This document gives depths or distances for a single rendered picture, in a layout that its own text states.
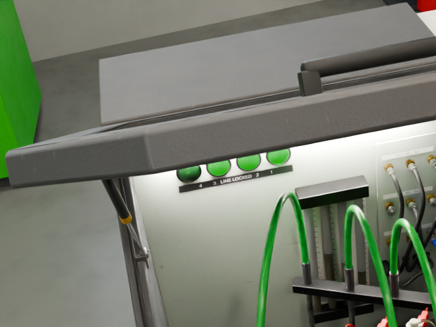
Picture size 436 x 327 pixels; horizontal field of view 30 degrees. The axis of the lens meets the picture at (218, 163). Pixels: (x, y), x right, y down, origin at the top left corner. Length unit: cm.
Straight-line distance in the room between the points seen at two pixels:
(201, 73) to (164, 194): 26
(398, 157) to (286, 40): 35
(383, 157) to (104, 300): 197
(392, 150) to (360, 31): 27
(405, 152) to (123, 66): 62
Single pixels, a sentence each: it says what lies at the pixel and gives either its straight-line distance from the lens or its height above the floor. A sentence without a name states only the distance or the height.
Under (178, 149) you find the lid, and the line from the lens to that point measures 63.
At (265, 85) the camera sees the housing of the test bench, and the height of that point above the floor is 150.
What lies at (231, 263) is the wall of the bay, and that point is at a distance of 176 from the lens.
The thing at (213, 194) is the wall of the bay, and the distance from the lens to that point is 164.
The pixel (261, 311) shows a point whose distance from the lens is 131.
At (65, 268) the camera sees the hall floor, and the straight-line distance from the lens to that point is 364.
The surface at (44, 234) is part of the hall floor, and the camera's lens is 387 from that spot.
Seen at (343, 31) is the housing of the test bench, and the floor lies 150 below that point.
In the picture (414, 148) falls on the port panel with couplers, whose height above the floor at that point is 133.
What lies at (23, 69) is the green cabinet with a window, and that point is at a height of 38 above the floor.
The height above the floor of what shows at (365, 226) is 139.
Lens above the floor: 229
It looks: 34 degrees down
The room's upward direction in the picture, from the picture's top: 10 degrees counter-clockwise
